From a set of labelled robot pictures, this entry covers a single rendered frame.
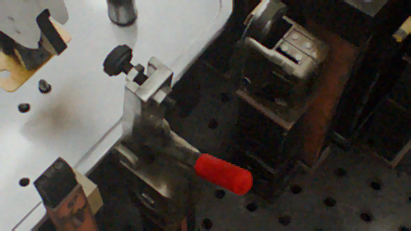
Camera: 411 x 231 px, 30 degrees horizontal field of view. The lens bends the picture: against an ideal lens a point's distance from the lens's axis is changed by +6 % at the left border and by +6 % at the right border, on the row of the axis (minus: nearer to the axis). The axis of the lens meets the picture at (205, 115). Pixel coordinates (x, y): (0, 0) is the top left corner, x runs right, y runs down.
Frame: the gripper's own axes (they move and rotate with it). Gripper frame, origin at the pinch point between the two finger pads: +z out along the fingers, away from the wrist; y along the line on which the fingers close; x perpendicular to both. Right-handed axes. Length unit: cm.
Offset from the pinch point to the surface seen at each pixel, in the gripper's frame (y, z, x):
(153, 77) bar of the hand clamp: -16.7, -11.9, -0.3
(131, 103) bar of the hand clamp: -15.9, -9.5, 1.7
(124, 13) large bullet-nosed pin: -1.4, 7.4, -11.7
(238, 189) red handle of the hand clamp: -26.3, -4.4, 0.6
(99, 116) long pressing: -6.8, 9.6, -1.0
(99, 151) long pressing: -9.7, 9.3, 2.1
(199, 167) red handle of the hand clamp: -22.1, -2.8, 0.6
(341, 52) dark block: -23.4, 6.5, -22.0
